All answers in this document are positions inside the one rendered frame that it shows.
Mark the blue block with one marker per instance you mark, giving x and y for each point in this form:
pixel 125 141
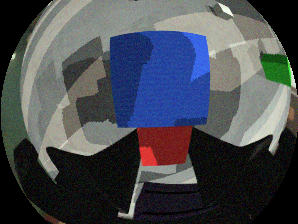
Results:
pixel 160 79

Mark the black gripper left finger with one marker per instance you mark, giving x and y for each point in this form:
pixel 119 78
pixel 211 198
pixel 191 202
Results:
pixel 112 171

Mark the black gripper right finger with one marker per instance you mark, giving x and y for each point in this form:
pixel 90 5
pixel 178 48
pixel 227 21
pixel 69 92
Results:
pixel 218 164

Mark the red block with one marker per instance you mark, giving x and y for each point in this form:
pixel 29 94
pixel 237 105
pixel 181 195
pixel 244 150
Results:
pixel 164 145

